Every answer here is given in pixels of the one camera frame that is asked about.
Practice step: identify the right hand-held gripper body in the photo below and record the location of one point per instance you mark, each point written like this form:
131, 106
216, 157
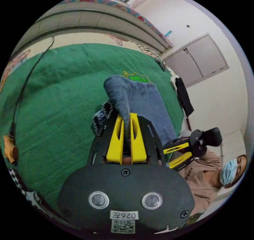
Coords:
196, 139

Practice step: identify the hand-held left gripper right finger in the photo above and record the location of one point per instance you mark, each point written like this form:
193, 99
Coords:
139, 144

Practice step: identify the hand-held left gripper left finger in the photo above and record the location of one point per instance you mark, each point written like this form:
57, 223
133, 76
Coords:
114, 144

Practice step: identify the blue jeans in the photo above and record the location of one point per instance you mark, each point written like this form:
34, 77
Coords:
142, 97

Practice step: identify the person's body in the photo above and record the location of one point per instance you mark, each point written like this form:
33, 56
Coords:
202, 180

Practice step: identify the black hanging garment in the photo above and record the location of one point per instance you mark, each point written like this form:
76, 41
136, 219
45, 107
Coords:
184, 97

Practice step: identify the bed with green blanket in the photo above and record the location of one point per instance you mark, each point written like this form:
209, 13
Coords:
59, 97

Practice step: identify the zebra striped pillow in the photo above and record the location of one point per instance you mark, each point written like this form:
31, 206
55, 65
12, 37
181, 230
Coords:
147, 50

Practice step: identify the upper bunk with printed sheet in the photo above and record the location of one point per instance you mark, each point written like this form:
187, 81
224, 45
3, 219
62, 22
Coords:
95, 20

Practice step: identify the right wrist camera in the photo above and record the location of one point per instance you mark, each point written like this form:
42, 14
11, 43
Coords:
214, 137

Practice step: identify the white wall cupboard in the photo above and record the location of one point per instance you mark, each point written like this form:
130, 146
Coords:
198, 59

